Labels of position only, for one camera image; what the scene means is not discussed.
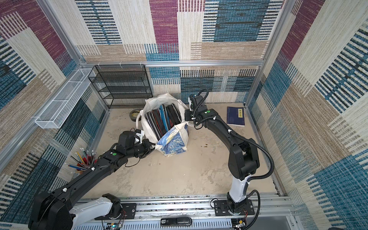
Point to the dark blue notebook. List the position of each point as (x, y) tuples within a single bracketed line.
[(235, 116)]

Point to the black device on rail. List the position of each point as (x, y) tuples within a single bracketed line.
[(176, 222)]

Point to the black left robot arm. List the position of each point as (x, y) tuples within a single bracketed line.
[(58, 210)]

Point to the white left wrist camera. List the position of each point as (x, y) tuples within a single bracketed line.
[(139, 135)]

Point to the blue ping pong paddle case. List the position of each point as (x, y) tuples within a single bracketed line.
[(164, 118)]

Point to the purple paddle case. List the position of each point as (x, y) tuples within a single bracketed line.
[(152, 125)]

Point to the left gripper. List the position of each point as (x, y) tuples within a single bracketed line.
[(147, 145)]

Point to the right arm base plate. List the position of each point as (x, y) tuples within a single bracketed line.
[(221, 208)]

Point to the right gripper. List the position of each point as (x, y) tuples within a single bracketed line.
[(188, 115)]

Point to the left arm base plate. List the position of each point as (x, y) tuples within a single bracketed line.
[(125, 211)]

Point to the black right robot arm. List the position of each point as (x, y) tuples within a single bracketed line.
[(243, 157)]

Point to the red pencil cup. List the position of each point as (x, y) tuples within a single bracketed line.
[(81, 160)]

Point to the roll of dark tape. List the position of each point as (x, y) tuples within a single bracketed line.
[(135, 115)]

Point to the white mesh wall basket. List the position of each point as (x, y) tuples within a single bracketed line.
[(61, 106)]

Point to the black wire shelf rack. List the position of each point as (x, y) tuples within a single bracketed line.
[(121, 86)]

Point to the black red paddle case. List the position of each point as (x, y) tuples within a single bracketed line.
[(174, 114)]

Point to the canvas tote bag starry print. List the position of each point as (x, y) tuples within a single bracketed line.
[(176, 139)]

